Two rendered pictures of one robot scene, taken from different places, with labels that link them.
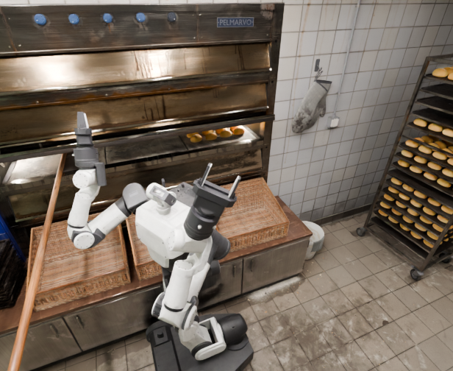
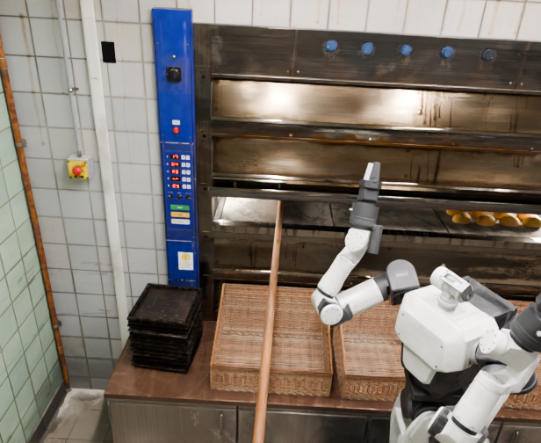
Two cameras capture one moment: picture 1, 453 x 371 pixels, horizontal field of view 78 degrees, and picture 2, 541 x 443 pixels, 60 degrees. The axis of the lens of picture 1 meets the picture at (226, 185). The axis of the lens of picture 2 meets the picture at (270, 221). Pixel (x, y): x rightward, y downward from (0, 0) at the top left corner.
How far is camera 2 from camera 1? 0.55 m
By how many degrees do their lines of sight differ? 20
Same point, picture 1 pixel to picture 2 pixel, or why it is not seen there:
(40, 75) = (306, 105)
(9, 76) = (275, 102)
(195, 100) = (485, 165)
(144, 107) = (411, 163)
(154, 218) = (434, 312)
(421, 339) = not seen: outside the picture
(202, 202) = not seen: outside the picture
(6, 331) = (176, 400)
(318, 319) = not seen: outside the picture
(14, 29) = (300, 54)
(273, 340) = not seen: outside the picture
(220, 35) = not seen: outside the picture
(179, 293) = (480, 410)
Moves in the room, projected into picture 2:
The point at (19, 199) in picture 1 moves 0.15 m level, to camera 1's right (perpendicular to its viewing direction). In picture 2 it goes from (224, 244) to (250, 251)
